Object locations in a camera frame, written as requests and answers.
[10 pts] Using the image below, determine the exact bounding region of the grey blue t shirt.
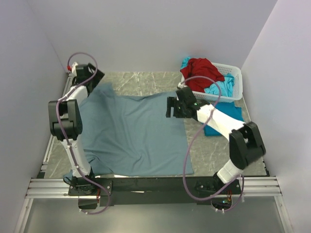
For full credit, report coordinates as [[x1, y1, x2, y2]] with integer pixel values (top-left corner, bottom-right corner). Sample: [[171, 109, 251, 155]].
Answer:
[[71, 83, 194, 177]]

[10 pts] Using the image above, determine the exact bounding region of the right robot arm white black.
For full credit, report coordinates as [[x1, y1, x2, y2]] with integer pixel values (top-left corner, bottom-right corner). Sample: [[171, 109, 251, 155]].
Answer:
[[166, 87, 266, 185]]

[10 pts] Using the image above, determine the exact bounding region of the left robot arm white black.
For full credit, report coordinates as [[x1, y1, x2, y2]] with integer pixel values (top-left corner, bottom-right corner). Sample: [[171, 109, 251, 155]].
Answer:
[[48, 63, 104, 178]]

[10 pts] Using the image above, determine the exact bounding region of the red t shirt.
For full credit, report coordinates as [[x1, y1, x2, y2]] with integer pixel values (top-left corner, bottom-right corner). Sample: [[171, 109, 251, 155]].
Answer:
[[180, 58, 225, 93]]

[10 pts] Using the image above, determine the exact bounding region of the folded teal t shirt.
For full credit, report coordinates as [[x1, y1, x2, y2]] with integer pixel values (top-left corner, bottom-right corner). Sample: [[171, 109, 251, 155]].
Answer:
[[204, 102, 244, 136]]

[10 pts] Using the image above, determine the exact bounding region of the light turquoise t shirt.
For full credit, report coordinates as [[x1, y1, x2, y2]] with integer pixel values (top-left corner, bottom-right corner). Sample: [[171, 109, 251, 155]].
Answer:
[[180, 57, 234, 97]]

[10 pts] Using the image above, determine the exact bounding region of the white plastic laundry basket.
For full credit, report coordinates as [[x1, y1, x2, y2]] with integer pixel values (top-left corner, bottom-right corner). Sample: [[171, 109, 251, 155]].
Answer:
[[193, 62, 243, 102]]

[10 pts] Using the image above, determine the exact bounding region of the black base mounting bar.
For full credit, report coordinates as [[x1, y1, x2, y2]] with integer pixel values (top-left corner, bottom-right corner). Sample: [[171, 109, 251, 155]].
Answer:
[[68, 176, 234, 207]]

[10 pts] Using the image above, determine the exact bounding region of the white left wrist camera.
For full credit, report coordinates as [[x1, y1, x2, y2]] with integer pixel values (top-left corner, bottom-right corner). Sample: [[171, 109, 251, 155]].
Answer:
[[67, 62, 78, 75]]

